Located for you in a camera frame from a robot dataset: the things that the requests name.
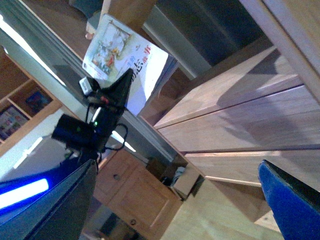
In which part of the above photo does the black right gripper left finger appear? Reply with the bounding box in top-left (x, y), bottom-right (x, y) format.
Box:
top-left (0, 159), bottom-right (97, 240)

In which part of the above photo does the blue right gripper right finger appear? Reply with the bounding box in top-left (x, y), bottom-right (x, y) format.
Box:
top-left (258, 159), bottom-right (320, 240)

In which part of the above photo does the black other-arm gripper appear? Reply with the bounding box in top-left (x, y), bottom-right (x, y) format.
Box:
top-left (88, 68), bottom-right (134, 152)

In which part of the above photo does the illustrated white paperback book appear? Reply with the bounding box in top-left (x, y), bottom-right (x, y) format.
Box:
top-left (82, 14), bottom-right (179, 116)

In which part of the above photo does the dark blue book on shelf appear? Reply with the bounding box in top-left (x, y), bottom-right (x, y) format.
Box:
top-left (25, 90), bottom-right (52, 114)

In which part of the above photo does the background wooden display shelf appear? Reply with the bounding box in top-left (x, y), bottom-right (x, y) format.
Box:
top-left (0, 46), bottom-right (63, 156)

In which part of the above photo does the wooden shelf cabinet with drawers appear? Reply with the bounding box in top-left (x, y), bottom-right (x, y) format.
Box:
top-left (99, 0), bottom-right (320, 240)

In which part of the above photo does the colourful picture book on shelf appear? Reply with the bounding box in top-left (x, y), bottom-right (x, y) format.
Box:
top-left (0, 105), bottom-right (29, 141)

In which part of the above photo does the background wooden cupboard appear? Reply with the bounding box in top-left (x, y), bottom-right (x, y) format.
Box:
top-left (92, 149), bottom-right (183, 235)

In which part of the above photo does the white camera module on gripper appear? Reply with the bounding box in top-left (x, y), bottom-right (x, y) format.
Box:
top-left (79, 76), bottom-right (100, 96)

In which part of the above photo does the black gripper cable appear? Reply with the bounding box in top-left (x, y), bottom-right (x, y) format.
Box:
top-left (84, 102), bottom-right (129, 166)

